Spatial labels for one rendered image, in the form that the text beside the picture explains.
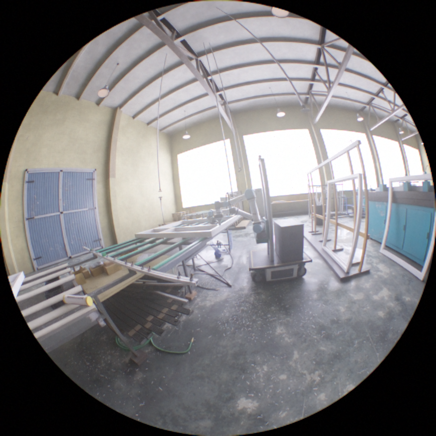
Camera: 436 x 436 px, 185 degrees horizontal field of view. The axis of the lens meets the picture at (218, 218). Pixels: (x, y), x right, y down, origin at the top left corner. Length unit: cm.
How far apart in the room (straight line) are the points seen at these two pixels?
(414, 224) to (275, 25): 781
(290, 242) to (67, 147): 884
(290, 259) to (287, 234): 37
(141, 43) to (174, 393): 875
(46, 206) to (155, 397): 695
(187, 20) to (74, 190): 849
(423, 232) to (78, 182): 1040
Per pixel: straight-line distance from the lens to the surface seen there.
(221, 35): 765
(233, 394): 124
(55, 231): 716
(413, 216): 327
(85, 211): 741
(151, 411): 137
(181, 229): 225
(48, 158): 794
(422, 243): 322
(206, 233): 156
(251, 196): 157
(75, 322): 78
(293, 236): 191
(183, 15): 727
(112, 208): 758
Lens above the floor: 122
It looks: 6 degrees down
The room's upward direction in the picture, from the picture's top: 8 degrees counter-clockwise
